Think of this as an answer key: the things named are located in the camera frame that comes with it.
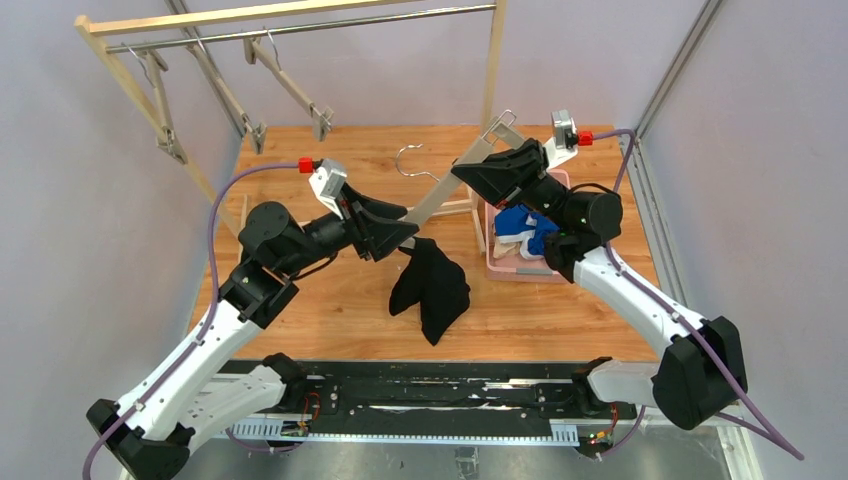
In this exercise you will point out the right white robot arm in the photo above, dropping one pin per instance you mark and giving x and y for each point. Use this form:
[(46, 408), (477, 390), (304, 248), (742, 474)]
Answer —
[(701, 368)]

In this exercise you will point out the black underwear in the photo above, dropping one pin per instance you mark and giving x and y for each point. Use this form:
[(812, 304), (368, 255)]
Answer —
[(436, 284)]

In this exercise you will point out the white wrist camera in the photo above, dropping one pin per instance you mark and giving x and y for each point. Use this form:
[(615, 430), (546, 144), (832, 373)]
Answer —
[(563, 144), (326, 181)]

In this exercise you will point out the pink plastic basket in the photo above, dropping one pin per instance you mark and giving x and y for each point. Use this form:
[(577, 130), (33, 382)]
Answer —
[(513, 267)]

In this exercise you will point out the wooden clip hanger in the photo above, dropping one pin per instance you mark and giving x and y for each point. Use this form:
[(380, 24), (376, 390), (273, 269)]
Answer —
[(153, 65), (254, 132)]

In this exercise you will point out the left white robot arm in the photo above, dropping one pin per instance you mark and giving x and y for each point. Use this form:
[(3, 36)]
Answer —
[(155, 428)]

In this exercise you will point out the blue underwear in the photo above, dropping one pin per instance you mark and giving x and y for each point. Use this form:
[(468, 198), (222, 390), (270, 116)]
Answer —
[(522, 224)]

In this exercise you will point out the empty wooden clip hanger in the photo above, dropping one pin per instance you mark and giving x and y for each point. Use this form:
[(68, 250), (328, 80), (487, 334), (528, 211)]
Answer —
[(153, 65)]

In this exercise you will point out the wooden hanger with black underwear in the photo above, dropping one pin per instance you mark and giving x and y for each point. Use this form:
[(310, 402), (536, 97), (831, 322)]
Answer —
[(436, 202)]

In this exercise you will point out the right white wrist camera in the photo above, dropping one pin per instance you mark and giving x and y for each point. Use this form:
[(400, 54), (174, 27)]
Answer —
[(563, 144)]

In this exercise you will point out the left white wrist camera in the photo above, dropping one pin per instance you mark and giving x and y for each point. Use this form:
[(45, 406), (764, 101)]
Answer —
[(326, 181)]

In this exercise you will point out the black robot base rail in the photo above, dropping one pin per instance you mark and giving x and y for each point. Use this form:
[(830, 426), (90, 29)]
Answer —
[(460, 403)]

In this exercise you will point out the wooden hanger with blue underwear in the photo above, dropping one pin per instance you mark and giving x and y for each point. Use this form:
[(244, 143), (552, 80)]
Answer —
[(254, 51)]

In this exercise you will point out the wooden clothes rack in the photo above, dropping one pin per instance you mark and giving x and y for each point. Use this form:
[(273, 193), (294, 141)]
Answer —
[(109, 41)]

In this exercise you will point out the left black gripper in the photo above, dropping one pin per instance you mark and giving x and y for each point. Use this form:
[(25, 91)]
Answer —
[(357, 226)]

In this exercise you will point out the cream cotton underwear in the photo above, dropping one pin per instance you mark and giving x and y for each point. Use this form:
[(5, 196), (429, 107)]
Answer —
[(502, 250)]

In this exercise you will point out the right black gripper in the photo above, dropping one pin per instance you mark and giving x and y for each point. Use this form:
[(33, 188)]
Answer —
[(532, 175)]

